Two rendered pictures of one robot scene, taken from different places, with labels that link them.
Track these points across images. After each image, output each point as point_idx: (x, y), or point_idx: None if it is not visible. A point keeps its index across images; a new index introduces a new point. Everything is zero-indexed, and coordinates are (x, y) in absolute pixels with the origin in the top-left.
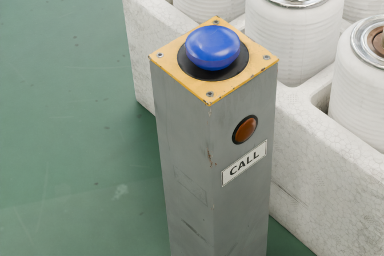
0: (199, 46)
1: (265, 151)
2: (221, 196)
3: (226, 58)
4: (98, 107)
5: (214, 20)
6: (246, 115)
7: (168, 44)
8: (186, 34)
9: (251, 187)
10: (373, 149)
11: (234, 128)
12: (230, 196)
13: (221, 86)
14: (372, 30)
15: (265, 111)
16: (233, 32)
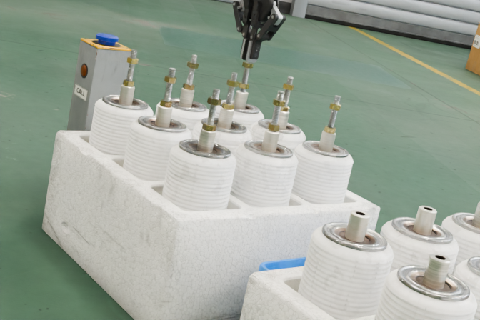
0: (105, 33)
1: (86, 98)
2: (73, 100)
3: (96, 35)
4: None
5: (128, 48)
6: (86, 62)
7: (118, 43)
8: (122, 45)
9: (79, 114)
10: (86, 134)
11: (82, 63)
12: (74, 106)
13: (88, 40)
14: (137, 102)
15: (90, 71)
16: (110, 37)
